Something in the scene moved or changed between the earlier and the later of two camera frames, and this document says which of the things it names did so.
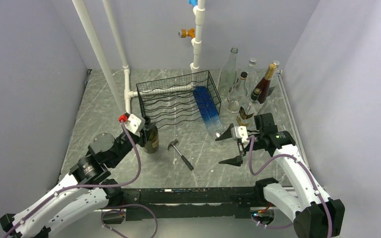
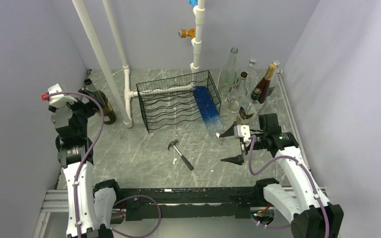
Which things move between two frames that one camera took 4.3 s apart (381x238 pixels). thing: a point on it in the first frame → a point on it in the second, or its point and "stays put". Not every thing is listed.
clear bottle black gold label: [227, 76] stays put
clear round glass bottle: [251, 78] stays put
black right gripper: [236, 161] stays put
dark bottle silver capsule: [149, 138] → [100, 98]
